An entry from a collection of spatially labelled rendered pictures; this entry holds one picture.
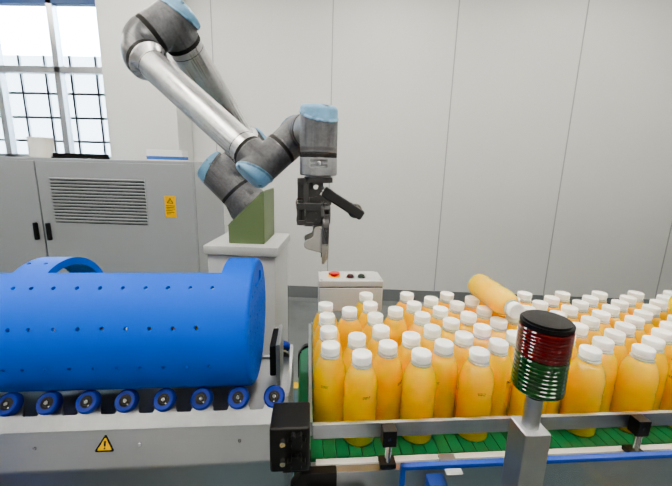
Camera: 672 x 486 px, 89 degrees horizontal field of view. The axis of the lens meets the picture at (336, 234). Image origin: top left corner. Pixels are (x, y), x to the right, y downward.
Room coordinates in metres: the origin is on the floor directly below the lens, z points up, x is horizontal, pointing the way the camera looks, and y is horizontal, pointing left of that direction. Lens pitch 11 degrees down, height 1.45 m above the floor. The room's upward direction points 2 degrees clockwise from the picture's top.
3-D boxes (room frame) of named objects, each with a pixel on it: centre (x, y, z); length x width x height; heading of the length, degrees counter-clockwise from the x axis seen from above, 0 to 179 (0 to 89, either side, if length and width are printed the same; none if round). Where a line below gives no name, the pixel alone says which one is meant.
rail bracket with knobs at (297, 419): (0.54, 0.07, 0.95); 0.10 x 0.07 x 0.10; 5
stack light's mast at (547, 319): (0.41, -0.28, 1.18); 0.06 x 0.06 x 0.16
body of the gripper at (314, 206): (0.84, 0.05, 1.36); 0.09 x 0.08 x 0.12; 95
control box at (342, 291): (1.05, -0.05, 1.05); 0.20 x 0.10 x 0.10; 95
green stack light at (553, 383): (0.41, -0.28, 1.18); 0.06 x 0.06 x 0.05
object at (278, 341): (0.74, 0.13, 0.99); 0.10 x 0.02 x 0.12; 5
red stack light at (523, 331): (0.41, -0.28, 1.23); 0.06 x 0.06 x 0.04
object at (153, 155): (2.48, 1.22, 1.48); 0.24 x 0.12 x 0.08; 96
